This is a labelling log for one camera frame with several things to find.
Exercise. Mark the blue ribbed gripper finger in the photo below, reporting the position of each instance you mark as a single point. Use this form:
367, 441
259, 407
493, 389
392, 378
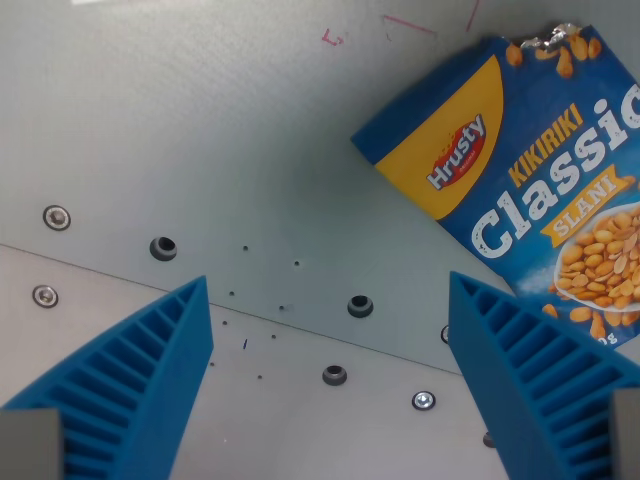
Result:
530, 380
135, 380

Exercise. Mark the silver torx screw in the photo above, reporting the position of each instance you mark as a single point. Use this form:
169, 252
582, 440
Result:
424, 400

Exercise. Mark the silver hex socket screw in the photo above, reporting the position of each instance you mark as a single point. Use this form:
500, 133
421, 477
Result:
45, 296
56, 218

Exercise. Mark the blue Hrusty peanut bag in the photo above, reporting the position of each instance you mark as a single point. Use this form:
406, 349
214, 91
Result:
540, 165

